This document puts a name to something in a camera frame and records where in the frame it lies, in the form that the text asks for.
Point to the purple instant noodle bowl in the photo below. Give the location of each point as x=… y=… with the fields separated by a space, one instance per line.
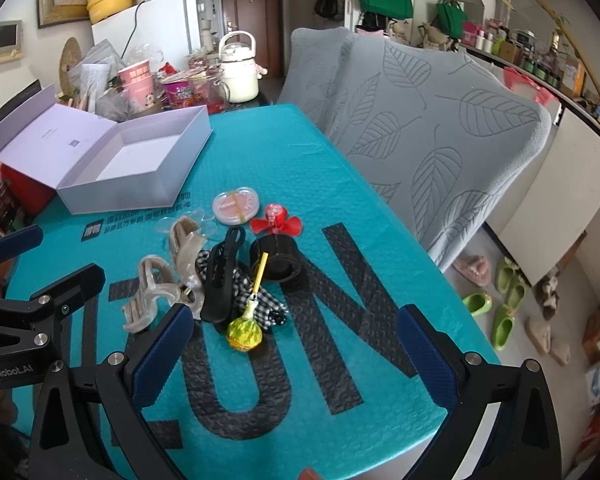
x=180 y=92

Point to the clear plastic hair clip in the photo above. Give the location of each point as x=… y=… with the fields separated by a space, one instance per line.
x=200 y=219

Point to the right hand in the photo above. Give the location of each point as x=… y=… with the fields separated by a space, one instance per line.
x=309 y=473

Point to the red flower hair clip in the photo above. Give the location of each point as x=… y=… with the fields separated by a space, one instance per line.
x=276 y=220

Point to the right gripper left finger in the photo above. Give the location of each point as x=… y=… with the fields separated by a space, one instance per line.
x=67 y=444

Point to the black hair clip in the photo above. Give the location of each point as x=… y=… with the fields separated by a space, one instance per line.
x=218 y=284

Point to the wall intercom panel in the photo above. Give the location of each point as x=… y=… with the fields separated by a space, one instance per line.
x=11 y=41

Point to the glass mug red liquid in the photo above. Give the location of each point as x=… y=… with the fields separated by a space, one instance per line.
x=215 y=93

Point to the white mini fridge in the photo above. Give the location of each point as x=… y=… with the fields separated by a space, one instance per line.
x=167 y=31

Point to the far grey leaf chair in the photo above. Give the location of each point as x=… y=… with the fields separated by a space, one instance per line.
x=317 y=58

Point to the pink fuzzy slipper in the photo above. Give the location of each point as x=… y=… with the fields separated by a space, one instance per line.
x=475 y=269

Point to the black white gingham scrunchie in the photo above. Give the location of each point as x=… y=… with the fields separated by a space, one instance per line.
x=269 y=313

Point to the green slipper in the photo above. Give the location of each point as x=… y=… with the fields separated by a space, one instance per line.
x=502 y=327
x=516 y=293
x=478 y=303
x=505 y=271

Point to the cream white kettle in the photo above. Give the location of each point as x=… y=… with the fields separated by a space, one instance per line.
x=241 y=73

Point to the small green tote bag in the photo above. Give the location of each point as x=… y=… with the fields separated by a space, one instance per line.
x=451 y=18

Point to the yellow green lollipop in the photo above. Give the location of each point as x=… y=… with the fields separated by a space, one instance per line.
x=244 y=333

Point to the brown wooden door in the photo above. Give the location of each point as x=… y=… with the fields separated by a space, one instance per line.
x=264 y=20

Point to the pink round blush compact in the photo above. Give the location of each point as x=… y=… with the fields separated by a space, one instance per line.
x=236 y=207

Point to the grey leaf chair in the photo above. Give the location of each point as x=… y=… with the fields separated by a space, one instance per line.
x=317 y=58
x=438 y=137

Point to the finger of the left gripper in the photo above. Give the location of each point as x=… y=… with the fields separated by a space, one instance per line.
x=71 y=292
x=17 y=243

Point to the grey hair claw clip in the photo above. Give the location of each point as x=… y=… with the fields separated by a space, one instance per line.
x=186 y=243

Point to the white cabinet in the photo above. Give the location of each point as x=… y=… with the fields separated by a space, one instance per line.
x=547 y=208

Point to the near grey leaf chair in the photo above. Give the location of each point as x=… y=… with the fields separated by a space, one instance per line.
x=438 y=137

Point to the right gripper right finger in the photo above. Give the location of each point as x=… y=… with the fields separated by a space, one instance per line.
x=524 y=440

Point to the lavender open gift box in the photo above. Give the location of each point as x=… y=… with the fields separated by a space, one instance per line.
x=97 y=165

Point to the red box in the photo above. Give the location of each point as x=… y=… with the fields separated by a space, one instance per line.
x=31 y=195

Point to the pink paper cup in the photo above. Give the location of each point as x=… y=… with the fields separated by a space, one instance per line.
x=138 y=84

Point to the beige marbled hair claw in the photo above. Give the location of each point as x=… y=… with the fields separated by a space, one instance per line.
x=155 y=281

